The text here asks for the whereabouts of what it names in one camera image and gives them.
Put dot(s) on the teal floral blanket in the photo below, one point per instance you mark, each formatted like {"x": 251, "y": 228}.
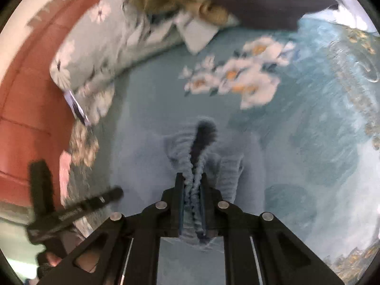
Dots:
{"x": 297, "y": 124}

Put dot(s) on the pink packet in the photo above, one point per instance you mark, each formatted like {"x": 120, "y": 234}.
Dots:
{"x": 64, "y": 172}

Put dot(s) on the light blue garment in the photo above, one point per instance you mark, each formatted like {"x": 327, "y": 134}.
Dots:
{"x": 199, "y": 32}

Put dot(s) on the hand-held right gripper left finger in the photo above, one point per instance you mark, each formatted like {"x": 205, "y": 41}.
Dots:
{"x": 181, "y": 210}

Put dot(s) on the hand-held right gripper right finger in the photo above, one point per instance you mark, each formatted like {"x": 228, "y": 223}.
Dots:
{"x": 202, "y": 213}

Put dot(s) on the brown wooden headboard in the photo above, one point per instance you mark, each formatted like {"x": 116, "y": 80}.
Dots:
{"x": 26, "y": 109}

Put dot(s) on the smartphone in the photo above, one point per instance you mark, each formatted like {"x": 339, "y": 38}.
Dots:
{"x": 77, "y": 107}

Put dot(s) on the pale grey-blue garment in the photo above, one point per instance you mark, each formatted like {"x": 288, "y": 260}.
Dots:
{"x": 148, "y": 26}

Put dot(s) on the daisy print quilt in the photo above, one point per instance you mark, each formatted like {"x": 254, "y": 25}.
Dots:
{"x": 98, "y": 41}

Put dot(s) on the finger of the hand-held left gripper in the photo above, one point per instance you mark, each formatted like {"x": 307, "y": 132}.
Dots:
{"x": 95, "y": 202}
{"x": 41, "y": 184}

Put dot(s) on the navy garment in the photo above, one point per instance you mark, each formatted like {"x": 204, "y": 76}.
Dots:
{"x": 252, "y": 0}

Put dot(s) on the olive garment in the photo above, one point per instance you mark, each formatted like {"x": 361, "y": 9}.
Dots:
{"x": 178, "y": 0}

